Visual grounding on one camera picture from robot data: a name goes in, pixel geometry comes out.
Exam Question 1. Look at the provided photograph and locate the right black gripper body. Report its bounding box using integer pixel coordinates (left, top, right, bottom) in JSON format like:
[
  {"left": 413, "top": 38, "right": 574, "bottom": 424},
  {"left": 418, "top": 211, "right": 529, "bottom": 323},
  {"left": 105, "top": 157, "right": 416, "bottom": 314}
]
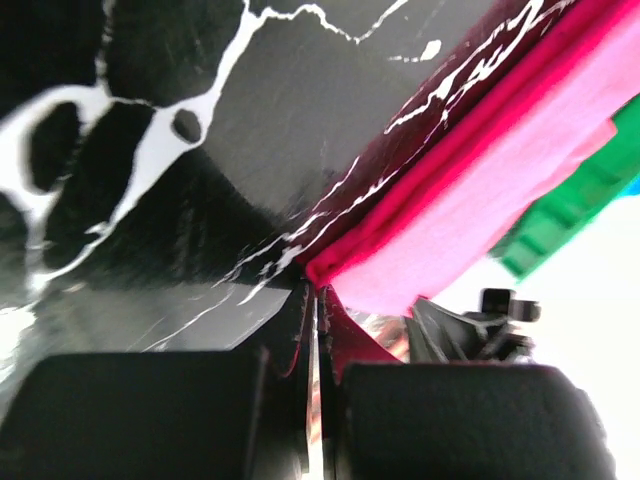
[{"left": 405, "top": 288, "right": 541, "bottom": 364}]

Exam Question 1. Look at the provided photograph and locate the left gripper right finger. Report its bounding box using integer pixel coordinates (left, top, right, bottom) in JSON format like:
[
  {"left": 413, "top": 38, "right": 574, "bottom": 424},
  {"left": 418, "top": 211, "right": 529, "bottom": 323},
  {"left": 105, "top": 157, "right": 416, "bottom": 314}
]
[{"left": 318, "top": 284, "right": 401, "bottom": 480}]

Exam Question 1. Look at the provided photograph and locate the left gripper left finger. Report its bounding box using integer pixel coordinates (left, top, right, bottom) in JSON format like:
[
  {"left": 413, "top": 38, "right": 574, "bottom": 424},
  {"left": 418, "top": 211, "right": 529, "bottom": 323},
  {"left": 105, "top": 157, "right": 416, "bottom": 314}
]
[{"left": 235, "top": 282, "right": 315, "bottom": 479}]

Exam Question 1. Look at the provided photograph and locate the pink t shirt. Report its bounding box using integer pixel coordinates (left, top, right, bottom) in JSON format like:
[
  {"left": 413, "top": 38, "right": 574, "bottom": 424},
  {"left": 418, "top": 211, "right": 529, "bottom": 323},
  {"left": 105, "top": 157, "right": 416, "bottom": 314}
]
[{"left": 304, "top": 0, "right": 640, "bottom": 317}]

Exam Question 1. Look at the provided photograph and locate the green plastic bin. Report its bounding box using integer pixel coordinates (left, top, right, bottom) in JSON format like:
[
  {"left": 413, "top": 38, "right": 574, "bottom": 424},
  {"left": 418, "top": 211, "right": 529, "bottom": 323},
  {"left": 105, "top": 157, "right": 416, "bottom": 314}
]
[{"left": 489, "top": 97, "right": 639, "bottom": 281}]

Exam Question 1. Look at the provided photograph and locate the blue t shirt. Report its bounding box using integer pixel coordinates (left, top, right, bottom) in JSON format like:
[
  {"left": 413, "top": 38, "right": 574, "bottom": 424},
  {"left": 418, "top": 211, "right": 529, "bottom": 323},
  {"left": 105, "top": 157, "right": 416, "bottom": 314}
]
[{"left": 621, "top": 180, "right": 640, "bottom": 197}]

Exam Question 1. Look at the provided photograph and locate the black marble pattern mat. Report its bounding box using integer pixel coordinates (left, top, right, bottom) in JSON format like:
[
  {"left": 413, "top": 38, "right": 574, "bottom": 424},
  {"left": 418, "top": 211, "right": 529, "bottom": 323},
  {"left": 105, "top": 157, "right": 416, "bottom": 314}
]
[{"left": 0, "top": 0, "right": 581, "bottom": 391}]

